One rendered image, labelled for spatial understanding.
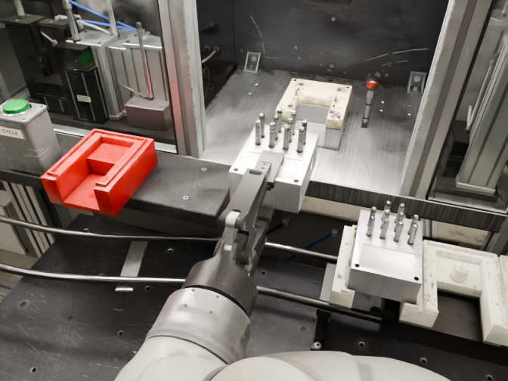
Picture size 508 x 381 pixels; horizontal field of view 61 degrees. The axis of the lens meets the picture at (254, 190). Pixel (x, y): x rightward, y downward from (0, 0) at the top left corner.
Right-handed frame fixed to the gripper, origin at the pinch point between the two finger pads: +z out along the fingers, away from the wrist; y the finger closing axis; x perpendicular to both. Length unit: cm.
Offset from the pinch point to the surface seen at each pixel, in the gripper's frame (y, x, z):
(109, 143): -8.6, 33.5, 12.8
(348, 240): -15.7, -12.0, 8.0
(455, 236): -106, -58, 110
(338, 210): -106, -6, 111
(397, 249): -10.8, -18.9, 3.5
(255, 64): -13, 20, 61
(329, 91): -6.6, -2.3, 40.1
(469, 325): -20.1, -31.4, 0.4
